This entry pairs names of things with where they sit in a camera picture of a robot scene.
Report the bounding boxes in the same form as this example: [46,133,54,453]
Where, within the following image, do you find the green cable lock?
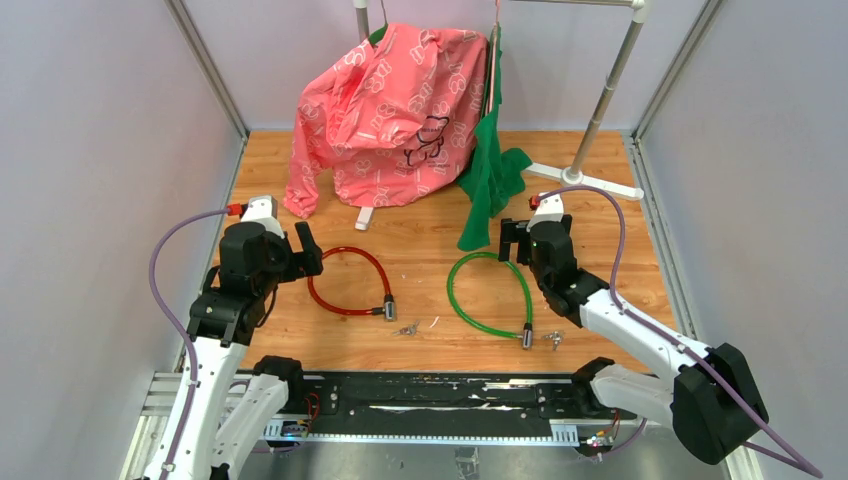
[446,251,535,351]

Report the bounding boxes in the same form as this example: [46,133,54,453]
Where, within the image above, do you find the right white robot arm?
[498,214,769,465]

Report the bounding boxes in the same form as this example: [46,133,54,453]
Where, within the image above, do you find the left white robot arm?
[142,218,323,479]

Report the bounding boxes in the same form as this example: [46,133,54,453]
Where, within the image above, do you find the green cloth garment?
[457,24,531,252]

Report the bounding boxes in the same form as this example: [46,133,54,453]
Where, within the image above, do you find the white metal clothes rack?
[351,0,653,231]

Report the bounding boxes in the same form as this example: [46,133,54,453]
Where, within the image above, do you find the keys near red lock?
[393,321,419,336]

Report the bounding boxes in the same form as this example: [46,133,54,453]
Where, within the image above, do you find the pink patterned jacket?
[284,23,488,218]

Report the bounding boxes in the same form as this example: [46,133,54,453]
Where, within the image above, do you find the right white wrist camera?
[527,194,565,231]

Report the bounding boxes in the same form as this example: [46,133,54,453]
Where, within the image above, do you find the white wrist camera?
[527,194,565,231]
[240,195,286,239]

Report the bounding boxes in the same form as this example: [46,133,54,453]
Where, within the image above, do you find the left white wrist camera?
[240,195,286,239]

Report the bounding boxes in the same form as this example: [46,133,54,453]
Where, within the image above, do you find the red cable lock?
[306,246,398,324]

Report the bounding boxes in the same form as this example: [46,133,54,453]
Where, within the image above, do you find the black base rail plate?
[264,371,636,445]

